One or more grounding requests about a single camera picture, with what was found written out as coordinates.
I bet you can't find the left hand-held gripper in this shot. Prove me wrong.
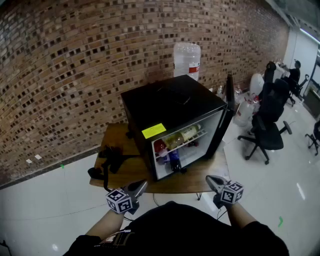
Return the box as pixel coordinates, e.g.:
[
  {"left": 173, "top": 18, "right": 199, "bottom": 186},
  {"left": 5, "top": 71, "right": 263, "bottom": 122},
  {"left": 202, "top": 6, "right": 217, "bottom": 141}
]
[{"left": 105, "top": 180, "right": 149, "bottom": 215}]

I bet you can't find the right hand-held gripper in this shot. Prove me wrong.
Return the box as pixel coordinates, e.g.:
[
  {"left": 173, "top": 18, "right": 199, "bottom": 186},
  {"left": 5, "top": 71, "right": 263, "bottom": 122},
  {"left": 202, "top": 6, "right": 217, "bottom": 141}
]
[{"left": 205, "top": 174, "right": 245, "bottom": 210}]

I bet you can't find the pink drink bottle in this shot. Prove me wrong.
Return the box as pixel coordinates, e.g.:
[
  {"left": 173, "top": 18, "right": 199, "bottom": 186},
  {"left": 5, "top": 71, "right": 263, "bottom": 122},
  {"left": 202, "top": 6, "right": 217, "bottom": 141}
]
[{"left": 157, "top": 148, "right": 171, "bottom": 165}]

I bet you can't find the dark cola drink bottle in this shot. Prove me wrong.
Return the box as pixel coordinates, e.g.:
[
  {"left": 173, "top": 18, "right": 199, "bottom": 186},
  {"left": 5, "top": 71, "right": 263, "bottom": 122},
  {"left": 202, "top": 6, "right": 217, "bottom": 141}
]
[{"left": 168, "top": 149, "right": 183, "bottom": 173}]

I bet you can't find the red drink bottle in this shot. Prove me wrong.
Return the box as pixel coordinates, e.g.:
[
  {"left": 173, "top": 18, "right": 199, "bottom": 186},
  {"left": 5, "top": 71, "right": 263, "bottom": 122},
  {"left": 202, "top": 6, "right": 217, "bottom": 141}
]
[{"left": 153, "top": 139, "right": 168, "bottom": 154}]

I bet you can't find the yellow tea drink bottle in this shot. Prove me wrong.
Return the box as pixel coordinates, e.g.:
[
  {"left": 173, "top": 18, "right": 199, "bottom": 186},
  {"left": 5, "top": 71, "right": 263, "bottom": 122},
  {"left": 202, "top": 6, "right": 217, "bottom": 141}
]
[{"left": 162, "top": 124, "right": 202, "bottom": 151}]

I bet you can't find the black mini fridge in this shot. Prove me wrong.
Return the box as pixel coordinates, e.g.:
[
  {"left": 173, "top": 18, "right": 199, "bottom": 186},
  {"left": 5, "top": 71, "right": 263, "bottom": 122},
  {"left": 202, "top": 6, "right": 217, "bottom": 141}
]
[{"left": 120, "top": 74, "right": 236, "bottom": 182}]

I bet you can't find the person's left forearm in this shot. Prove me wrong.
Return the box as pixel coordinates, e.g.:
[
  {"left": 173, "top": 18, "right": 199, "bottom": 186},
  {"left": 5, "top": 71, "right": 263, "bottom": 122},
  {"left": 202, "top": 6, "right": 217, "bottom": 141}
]
[{"left": 84, "top": 208, "right": 126, "bottom": 241}]

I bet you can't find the person's right forearm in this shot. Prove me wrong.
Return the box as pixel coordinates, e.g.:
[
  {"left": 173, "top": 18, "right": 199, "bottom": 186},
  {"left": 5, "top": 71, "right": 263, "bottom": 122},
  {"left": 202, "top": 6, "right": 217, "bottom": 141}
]
[{"left": 225, "top": 201, "right": 254, "bottom": 230}]

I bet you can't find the wooden table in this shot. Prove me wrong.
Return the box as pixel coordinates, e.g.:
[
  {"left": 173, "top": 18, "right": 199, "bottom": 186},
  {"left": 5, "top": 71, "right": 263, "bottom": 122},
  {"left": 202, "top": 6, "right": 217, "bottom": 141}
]
[{"left": 89, "top": 122, "right": 231, "bottom": 195}]

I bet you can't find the yellow sticker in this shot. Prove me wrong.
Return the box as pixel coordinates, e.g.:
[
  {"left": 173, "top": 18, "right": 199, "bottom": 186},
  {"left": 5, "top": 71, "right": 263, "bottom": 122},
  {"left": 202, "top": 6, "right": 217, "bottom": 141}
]
[{"left": 141, "top": 122, "right": 168, "bottom": 139}]

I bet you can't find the person's black clothing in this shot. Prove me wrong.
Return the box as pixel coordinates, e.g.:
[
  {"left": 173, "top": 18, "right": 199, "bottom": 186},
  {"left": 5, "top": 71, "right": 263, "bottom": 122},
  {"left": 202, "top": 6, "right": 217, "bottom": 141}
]
[{"left": 62, "top": 200, "right": 291, "bottom": 256}]

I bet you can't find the empty clear water jug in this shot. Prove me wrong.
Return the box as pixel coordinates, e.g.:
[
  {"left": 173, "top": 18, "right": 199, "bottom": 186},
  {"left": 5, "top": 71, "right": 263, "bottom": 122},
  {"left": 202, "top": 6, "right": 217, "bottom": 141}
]
[{"left": 233, "top": 99, "right": 254, "bottom": 128}]

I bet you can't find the white appliance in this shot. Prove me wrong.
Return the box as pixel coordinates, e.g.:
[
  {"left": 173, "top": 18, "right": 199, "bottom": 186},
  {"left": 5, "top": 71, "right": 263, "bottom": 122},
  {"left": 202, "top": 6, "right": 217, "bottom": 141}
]
[{"left": 249, "top": 72, "right": 265, "bottom": 97}]

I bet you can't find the black high-back office chair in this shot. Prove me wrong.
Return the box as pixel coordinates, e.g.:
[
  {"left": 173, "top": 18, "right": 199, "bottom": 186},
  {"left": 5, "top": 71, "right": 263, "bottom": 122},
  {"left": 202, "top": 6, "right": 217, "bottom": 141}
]
[{"left": 264, "top": 60, "right": 277, "bottom": 84}]

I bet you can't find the clear water cooler jug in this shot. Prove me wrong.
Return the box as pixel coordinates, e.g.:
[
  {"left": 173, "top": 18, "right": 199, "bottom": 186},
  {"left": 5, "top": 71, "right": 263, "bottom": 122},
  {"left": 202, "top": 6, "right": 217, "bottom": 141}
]
[{"left": 172, "top": 42, "right": 202, "bottom": 82}]

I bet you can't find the ceiling strip light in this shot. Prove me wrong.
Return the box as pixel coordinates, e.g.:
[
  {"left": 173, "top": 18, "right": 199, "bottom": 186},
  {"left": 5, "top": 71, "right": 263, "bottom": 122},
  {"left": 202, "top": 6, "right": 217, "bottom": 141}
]
[{"left": 299, "top": 27, "right": 320, "bottom": 44}]

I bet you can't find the black power adapter with cable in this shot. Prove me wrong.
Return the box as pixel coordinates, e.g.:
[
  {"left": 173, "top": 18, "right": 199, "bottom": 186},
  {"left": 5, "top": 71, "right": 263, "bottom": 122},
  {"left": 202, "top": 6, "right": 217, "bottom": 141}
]
[{"left": 87, "top": 144, "right": 127, "bottom": 192}]

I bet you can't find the white wire fridge shelf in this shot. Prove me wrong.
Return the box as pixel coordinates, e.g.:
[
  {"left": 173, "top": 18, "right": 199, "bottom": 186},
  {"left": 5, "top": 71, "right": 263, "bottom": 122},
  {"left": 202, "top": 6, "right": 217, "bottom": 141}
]
[{"left": 154, "top": 128, "right": 209, "bottom": 159}]

